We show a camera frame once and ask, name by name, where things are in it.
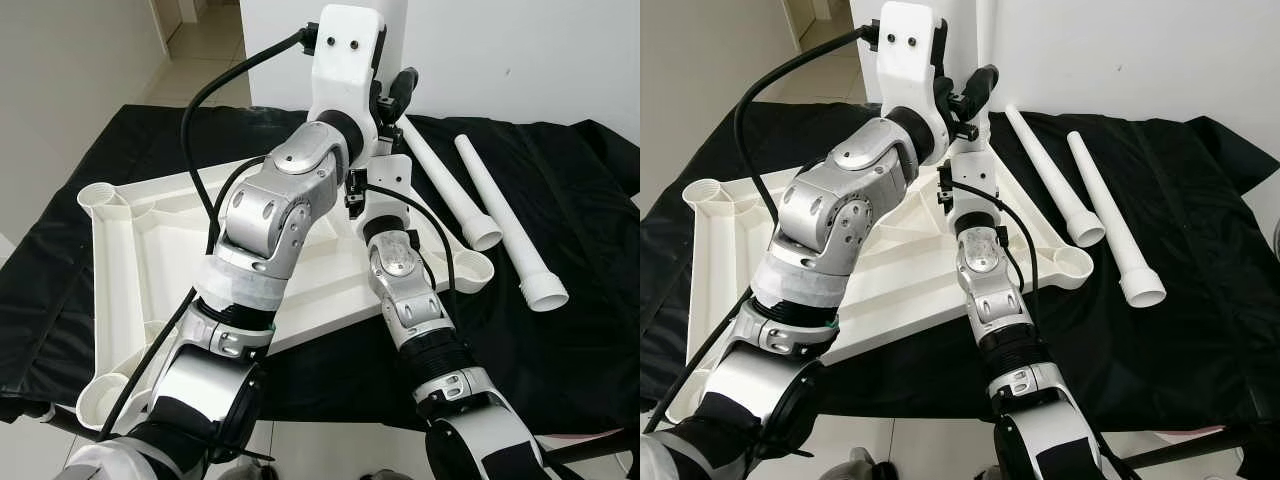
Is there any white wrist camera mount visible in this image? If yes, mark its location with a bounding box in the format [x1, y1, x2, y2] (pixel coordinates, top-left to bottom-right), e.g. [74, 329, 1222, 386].
[878, 0, 949, 136]
[348, 155, 413, 226]
[945, 150, 1001, 221]
[308, 5, 389, 136]

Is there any black table cloth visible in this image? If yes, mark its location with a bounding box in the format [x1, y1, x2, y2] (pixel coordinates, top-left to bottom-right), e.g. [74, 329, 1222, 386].
[0, 105, 641, 436]
[640, 105, 1280, 461]

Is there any white tapered table leg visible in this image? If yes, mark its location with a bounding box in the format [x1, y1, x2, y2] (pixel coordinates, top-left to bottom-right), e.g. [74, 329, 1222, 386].
[1003, 103, 1106, 248]
[1066, 130, 1168, 308]
[375, 0, 409, 161]
[455, 133, 571, 311]
[400, 115, 503, 251]
[958, 0, 999, 161]

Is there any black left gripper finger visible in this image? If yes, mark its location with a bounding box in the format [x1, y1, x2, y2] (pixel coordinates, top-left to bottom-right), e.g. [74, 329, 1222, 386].
[962, 63, 1001, 119]
[390, 68, 419, 121]

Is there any black table frame leg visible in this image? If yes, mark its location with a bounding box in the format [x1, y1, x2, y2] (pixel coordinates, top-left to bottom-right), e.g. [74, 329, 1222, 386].
[0, 400, 101, 441]
[545, 428, 641, 466]
[1120, 425, 1251, 471]

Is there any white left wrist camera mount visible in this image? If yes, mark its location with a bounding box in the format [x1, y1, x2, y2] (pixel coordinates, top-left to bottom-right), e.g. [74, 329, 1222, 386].
[308, 5, 389, 136]
[878, 0, 949, 136]

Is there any white plastic table top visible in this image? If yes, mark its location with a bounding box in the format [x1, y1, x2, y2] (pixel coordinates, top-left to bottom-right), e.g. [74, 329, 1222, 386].
[75, 150, 496, 433]
[665, 150, 1096, 426]

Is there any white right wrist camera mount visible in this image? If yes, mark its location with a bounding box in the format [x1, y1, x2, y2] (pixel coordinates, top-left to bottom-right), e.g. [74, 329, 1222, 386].
[945, 150, 1001, 221]
[348, 155, 413, 226]

